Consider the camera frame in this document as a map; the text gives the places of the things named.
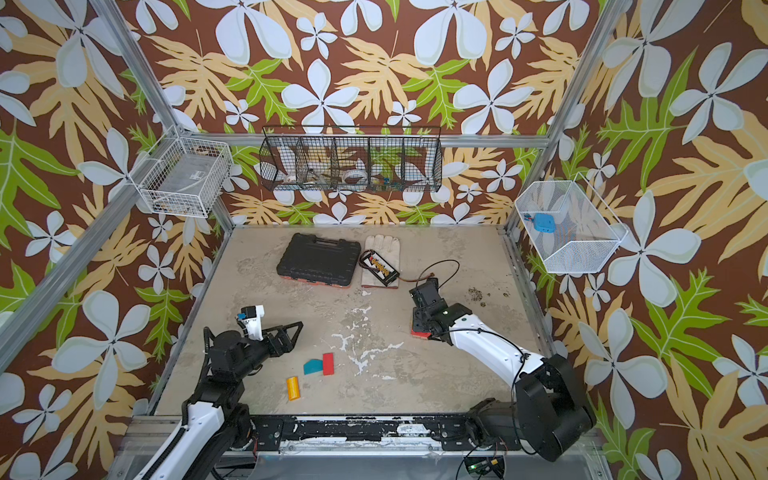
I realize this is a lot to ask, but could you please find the orange cylinder block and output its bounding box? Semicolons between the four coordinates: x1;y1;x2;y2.
286;376;301;401

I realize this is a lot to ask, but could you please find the red square block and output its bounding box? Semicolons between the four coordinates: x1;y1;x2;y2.
322;353;335;376

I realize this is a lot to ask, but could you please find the teal quarter-round block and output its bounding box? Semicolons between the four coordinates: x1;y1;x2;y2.
303;359;324;375

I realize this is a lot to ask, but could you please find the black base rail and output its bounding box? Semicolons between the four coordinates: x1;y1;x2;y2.
250;413;494;452

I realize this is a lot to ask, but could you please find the white wire basket left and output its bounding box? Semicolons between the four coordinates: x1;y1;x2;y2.
134;133;233;218

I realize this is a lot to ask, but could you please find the black tool case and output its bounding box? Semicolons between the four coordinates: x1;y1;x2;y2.
276;233;362;288

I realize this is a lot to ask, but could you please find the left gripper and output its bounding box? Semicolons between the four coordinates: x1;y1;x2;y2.
233;320;302;382

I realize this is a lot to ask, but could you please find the white mesh basket right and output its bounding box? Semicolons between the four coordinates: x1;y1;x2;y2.
515;175;629;276

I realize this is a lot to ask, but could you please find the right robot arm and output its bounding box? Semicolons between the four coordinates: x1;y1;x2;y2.
409;278;596;462

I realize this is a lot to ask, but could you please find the black charger board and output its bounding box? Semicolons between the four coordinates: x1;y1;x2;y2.
358;250;400;287

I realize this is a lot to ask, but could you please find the blue object in basket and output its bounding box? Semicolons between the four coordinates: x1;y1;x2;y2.
523;213;556;234

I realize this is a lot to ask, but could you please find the black wire basket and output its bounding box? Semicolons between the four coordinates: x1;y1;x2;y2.
256;125;444;192

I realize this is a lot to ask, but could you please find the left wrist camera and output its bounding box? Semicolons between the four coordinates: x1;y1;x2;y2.
236;305;265;341

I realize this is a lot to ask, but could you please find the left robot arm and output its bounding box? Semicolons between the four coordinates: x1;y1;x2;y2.
136;322;303;479

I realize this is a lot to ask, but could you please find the red arch block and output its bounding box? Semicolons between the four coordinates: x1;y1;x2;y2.
410;330;431;340

